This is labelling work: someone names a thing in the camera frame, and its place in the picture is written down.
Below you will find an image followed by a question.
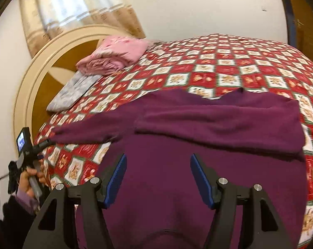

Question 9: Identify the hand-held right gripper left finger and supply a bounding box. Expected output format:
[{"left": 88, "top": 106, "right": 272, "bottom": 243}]
[{"left": 22, "top": 154, "right": 127, "bottom": 249}]

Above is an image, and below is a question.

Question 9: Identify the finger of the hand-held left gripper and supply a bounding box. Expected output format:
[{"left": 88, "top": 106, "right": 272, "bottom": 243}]
[{"left": 29, "top": 139, "right": 53, "bottom": 160}]

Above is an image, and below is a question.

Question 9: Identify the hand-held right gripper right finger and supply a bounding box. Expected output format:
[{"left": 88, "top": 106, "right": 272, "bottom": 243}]
[{"left": 190, "top": 154, "right": 293, "bottom": 249}]

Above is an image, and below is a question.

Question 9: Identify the purple sweater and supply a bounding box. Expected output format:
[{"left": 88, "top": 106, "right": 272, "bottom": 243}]
[{"left": 51, "top": 88, "right": 309, "bottom": 249}]

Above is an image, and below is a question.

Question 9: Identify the person's left forearm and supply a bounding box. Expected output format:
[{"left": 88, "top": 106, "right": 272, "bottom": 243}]
[{"left": 0, "top": 188, "right": 40, "bottom": 249}]

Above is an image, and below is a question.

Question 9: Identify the person's left hand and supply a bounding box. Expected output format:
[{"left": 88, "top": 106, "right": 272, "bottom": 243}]
[{"left": 16, "top": 166, "right": 46, "bottom": 200}]

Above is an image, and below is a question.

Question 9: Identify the cream and brown headboard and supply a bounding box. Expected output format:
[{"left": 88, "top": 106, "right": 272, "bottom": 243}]
[{"left": 12, "top": 26, "right": 108, "bottom": 159}]

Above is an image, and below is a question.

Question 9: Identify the grey patterned pillow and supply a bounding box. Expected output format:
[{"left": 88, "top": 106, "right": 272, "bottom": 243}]
[{"left": 46, "top": 71, "right": 101, "bottom": 113}]

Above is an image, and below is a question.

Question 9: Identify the folded pink cloth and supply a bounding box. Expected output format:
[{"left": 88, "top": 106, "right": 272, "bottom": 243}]
[{"left": 76, "top": 35, "right": 153, "bottom": 77}]

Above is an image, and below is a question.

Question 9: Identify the red checked printed blanket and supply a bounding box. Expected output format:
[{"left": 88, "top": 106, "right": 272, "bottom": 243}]
[{"left": 33, "top": 33, "right": 313, "bottom": 249}]

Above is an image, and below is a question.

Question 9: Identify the beige curtain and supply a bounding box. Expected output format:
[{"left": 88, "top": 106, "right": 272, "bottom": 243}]
[{"left": 18, "top": 0, "right": 147, "bottom": 57}]

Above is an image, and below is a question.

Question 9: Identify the brown wooden door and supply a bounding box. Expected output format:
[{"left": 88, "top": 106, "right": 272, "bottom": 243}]
[{"left": 276, "top": 0, "right": 313, "bottom": 57}]

